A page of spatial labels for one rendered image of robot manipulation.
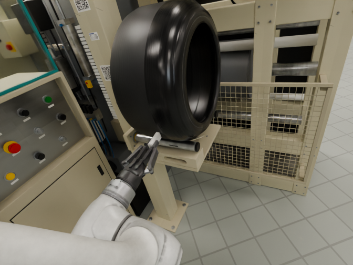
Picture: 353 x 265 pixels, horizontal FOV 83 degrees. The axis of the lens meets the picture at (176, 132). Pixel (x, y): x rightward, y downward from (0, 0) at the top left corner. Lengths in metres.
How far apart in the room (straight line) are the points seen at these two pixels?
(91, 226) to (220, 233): 1.19
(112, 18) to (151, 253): 0.87
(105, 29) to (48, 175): 0.70
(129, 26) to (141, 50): 0.12
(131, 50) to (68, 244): 0.55
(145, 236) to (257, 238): 1.22
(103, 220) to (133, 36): 0.55
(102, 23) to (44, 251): 0.80
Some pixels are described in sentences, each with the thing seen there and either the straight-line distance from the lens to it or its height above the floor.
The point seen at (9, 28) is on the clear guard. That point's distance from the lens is 1.06.
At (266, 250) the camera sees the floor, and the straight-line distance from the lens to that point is 1.62.
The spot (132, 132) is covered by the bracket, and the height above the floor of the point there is 0.94.
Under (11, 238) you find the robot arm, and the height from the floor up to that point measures 1.24.
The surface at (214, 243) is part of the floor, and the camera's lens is 1.62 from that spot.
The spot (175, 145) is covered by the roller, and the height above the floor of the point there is 0.91.
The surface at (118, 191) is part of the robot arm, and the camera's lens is 0.62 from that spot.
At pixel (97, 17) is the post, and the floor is 1.44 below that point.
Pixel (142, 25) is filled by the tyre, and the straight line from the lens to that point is 0.73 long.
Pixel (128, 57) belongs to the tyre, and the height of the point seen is 1.32.
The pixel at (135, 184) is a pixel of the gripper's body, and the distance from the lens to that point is 0.65.
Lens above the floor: 1.46
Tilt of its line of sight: 34 degrees down
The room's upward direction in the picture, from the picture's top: 13 degrees counter-clockwise
